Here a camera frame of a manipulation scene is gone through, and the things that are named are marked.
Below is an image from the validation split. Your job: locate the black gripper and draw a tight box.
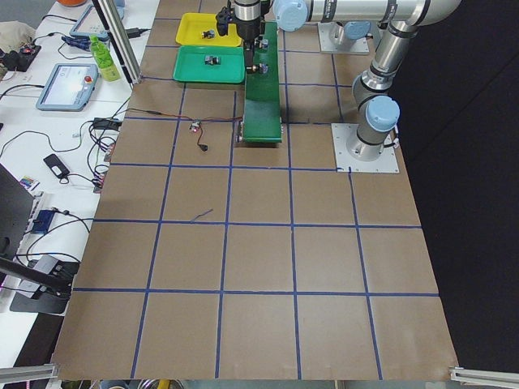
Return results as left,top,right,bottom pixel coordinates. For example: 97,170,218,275
236,18,261,74

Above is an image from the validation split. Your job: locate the yellow plastic tray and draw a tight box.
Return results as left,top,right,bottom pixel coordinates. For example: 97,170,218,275
175,13,242,47

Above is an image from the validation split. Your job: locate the green plastic tray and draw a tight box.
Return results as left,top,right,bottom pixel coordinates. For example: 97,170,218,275
173,45,245,84

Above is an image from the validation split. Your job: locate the green conveyor belt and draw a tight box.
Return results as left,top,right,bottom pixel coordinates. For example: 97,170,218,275
238,21,282,143

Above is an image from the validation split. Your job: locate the green tea bottle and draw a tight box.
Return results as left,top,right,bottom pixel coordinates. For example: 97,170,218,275
89,35,121,82

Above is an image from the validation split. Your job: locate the far teach pendant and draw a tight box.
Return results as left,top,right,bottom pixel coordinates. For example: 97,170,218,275
69,5,109,41

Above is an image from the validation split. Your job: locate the teach pendant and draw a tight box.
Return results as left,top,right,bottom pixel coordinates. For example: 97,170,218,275
36,63,98,112
69,5,109,41

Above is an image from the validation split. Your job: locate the black power adapter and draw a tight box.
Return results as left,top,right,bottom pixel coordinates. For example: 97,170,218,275
92,118,122,131

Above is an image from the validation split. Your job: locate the near teach pendant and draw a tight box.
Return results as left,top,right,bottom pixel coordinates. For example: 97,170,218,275
36,63,98,112

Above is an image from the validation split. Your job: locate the black monitor stand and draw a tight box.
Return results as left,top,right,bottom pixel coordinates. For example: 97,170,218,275
1,167,79,314

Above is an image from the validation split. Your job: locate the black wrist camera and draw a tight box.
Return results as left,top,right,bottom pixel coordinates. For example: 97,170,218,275
215,6,233,36

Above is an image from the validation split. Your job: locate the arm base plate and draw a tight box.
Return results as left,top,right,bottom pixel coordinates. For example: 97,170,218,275
318,21,371,55
331,123,400,173

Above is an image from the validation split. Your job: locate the aluminium frame post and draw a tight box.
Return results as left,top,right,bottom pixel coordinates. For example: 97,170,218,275
92,0,141,85

